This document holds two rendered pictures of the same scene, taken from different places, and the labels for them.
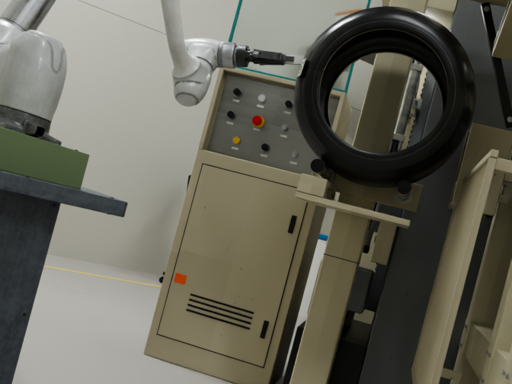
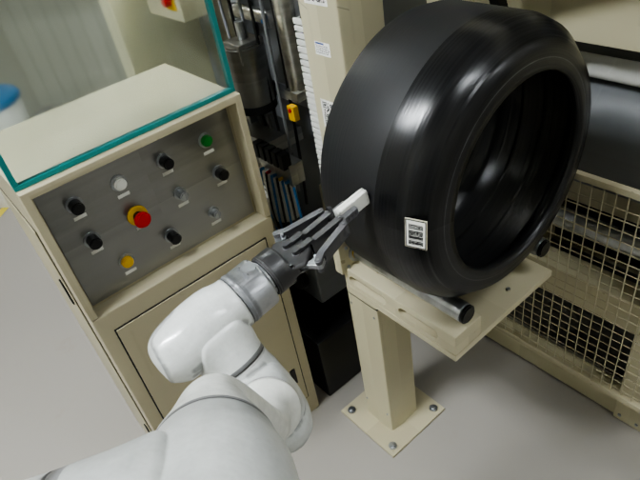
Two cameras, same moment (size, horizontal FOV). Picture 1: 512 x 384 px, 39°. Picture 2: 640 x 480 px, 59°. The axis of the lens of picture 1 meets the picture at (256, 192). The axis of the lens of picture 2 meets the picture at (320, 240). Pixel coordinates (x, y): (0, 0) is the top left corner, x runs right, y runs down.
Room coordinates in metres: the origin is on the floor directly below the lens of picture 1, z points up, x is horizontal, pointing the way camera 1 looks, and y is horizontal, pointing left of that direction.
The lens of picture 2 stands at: (1.90, 0.62, 1.81)
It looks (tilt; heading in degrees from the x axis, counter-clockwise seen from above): 38 degrees down; 315
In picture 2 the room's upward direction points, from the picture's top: 11 degrees counter-clockwise
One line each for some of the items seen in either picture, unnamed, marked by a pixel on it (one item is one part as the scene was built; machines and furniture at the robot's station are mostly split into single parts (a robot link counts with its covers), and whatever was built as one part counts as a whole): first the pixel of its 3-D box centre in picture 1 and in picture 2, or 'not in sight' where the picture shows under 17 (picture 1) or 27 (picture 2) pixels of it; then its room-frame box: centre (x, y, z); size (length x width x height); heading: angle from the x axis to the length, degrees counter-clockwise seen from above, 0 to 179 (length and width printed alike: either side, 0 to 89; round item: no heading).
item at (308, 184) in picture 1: (318, 189); (408, 298); (2.46, -0.20, 0.83); 0.36 x 0.09 x 0.06; 168
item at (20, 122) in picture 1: (22, 124); not in sight; (1.88, 0.64, 0.77); 0.22 x 0.18 x 0.06; 43
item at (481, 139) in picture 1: (480, 171); not in sight; (2.57, -0.76, 1.05); 0.20 x 0.15 x 0.30; 168
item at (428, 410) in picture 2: not in sight; (391, 409); (2.69, -0.37, 0.01); 0.27 x 0.27 x 0.02; 78
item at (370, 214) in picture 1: (355, 210); (446, 279); (2.43, -0.34, 0.80); 0.37 x 0.36 x 0.02; 78
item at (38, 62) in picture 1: (32, 73); not in sight; (1.90, 0.65, 0.91); 0.18 x 0.16 x 0.22; 57
